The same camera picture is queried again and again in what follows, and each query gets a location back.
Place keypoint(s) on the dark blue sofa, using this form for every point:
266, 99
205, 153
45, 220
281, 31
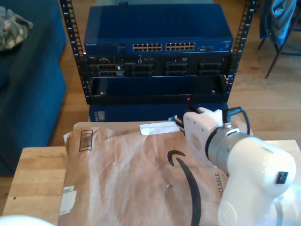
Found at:
28, 94

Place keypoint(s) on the blue jacket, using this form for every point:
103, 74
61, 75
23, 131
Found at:
279, 21

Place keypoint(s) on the camouflage cloth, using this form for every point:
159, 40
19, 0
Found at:
11, 30

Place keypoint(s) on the black server rack frame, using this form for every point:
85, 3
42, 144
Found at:
71, 28

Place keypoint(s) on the black rack server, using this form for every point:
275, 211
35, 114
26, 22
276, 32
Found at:
141, 68

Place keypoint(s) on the blue equipment chassis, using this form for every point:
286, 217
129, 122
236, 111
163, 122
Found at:
141, 113

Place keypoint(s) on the brown paper mailing envelope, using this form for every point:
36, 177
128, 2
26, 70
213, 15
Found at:
117, 183

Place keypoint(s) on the blue network switch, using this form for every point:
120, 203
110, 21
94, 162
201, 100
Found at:
152, 26

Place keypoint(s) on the black metal chair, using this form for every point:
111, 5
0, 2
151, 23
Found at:
274, 61

